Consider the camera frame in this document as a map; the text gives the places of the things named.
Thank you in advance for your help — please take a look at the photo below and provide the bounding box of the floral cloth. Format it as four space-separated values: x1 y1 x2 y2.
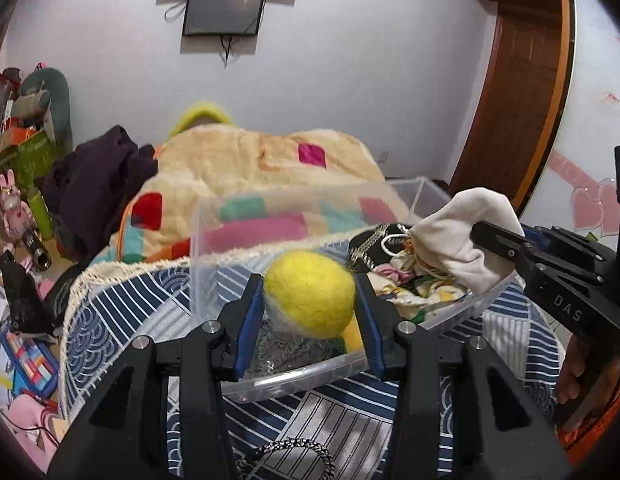
367 259 473 318

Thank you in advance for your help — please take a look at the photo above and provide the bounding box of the colourful blue box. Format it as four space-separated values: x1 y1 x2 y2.
0 332 61 407

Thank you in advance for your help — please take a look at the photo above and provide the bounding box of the yellow plush pillow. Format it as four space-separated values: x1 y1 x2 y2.
168 101 237 139

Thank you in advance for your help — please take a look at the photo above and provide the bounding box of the green bottle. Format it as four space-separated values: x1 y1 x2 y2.
26 186 56 242

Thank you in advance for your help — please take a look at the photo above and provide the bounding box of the pink bunny toy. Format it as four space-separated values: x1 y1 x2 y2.
0 170 34 252

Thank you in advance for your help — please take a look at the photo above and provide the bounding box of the grey plush toy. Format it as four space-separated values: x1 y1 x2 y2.
18 67 74 147

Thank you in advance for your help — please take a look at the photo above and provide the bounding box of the grey glitter cloth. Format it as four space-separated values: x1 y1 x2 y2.
245 316 351 377

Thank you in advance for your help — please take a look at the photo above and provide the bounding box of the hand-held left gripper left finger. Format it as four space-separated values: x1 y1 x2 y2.
47 274 265 480

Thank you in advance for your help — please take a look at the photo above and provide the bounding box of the black bag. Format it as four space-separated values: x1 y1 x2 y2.
0 251 59 337

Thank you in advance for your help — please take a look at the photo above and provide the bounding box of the wooden door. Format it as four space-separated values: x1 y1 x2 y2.
445 0 577 211

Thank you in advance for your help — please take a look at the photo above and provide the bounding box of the clear plastic box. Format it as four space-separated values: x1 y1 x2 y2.
189 175 522 406

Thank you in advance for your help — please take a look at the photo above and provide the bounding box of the black white braided cord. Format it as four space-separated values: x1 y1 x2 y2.
234 437 337 480

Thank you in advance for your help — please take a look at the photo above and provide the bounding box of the pink cloth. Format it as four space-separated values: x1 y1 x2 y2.
6 394 64 472

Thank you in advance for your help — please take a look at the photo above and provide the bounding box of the green cardboard box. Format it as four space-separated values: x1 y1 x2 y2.
0 129 61 192

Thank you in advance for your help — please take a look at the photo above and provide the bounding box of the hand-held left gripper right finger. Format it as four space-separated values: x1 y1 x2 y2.
354 275 574 480

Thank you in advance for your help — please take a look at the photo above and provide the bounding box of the dark purple garment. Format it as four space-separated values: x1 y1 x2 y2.
40 125 159 262

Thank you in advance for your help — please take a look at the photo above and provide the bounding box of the yellow felt ball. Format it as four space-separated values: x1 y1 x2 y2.
264 251 357 342

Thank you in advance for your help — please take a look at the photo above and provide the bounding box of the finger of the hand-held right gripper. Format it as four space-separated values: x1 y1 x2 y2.
471 220 541 267

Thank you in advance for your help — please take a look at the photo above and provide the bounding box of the black flashlight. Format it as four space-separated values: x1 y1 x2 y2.
22 232 53 272

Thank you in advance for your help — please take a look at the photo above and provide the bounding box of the orange cloth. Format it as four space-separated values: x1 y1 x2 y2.
557 370 620 458

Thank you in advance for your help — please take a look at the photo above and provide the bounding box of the wall monitor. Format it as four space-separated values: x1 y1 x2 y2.
182 0 267 37

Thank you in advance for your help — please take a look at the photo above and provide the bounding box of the black hanging cable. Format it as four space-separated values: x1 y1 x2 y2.
217 35 241 69

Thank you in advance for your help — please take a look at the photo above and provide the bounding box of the yellow sponge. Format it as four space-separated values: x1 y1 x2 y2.
343 317 367 357

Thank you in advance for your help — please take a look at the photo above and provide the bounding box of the cream patchwork fleece blanket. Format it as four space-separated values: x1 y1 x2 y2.
90 127 415 273

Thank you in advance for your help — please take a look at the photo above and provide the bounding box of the person's right hand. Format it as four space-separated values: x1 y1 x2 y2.
555 345 613 432

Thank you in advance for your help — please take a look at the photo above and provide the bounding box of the blue patterned blanket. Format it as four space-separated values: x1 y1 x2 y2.
58 240 566 480

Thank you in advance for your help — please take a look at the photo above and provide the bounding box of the white cloth pouch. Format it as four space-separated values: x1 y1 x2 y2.
406 187 517 297

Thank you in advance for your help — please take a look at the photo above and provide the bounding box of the white wardrobe door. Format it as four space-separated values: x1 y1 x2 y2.
512 0 620 261

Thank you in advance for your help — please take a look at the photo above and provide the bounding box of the black sequin pouch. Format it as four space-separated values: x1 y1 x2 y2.
349 224 415 275

